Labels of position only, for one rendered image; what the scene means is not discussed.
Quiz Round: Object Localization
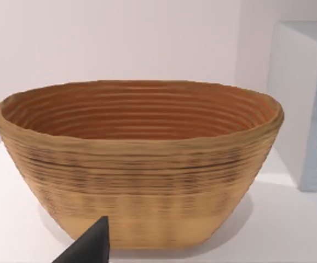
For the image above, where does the pale grey box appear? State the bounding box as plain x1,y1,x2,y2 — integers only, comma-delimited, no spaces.
266,20,317,193

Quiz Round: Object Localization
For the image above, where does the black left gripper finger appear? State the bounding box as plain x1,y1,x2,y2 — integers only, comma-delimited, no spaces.
51,215,111,263

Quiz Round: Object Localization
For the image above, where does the brown woven basket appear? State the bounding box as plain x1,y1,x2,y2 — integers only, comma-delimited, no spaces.
0,79,285,243

